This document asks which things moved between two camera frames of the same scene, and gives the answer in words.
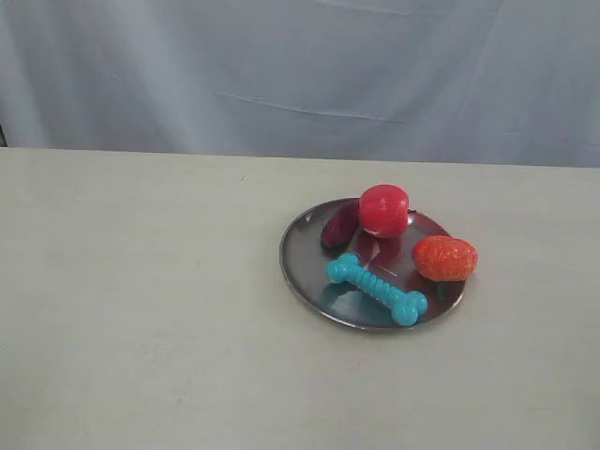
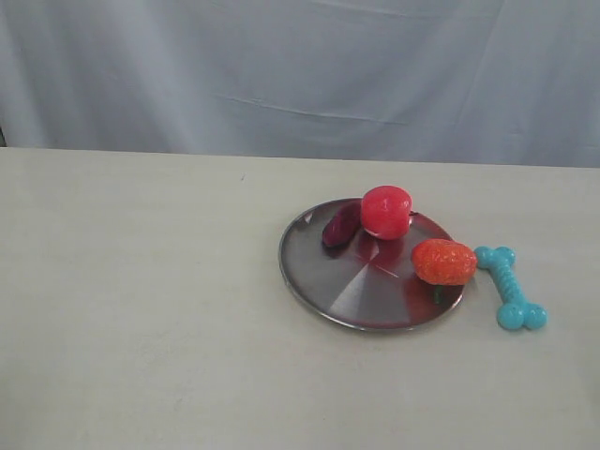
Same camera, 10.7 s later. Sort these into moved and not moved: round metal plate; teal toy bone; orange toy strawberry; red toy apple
Moved: teal toy bone
Not moved: red toy apple; orange toy strawberry; round metal plate
